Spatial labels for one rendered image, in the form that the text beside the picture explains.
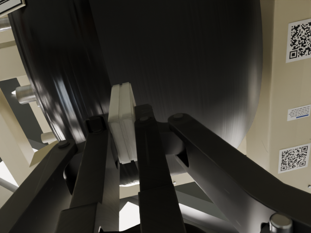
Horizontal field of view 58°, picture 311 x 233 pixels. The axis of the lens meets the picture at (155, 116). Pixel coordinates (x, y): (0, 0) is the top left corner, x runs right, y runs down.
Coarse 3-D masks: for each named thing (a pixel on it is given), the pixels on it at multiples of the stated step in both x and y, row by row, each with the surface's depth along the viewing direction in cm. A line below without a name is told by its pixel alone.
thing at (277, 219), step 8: (272, 216) 8; (280, 216) 8; (288, 216) 8; (272, 224) 8; (280, 224) 8; (288, 224) 7; (264, 232) 8; (272, 232) 8; (280, 232) 8; (288, 232) 7
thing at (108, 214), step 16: (96, 128) 15; (96, 144) 14; (96, 160) 13; (112, 160) 14; (80, 176) 12; (96, 176) 11; (112, 176) 13; (80, 192) 11; (96, 192) 10; (112, 192) 12; (80, 208) 9; (96, 208) 9; (112, 208) 11; (64, 224) 8; (80, 224) 8; (96, 224) 8; (112, 224) 11
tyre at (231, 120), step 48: (48, 0) 27; (96, 0) 27; (144, 0) 28; (192, 0) 28; (240, 0) 29; (48, 48) 29; (96, 48) 28; (144, 48) 29; (192, 48) 29; (240, 48) 31; (48, 96) 32; (96, 96) 30; (144, 96) 31; (192, 96) 32; (240, 96) 33
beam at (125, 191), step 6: (180, 174) 100; (186, 174) 100; (174, 180) 101; (180, 180) 101; (186, 180) 102; (192, 180) 102; (120, 186) 99; (126, 186) 99; (132, 186) 100; (138, 186) 100; (120, 192) 100; (126, 192) 101; (132, 192) 101; (120, 198) 102
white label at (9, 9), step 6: (0, 0) 29; (6, 0) 28; (12, 0) 28; (18, 0) 28; (24, 0) 28; (0, 6) 29; (6, 6) 29; (12, 6) 28; (18, 6) 28; (0, 12) 29; (6, 12) 29
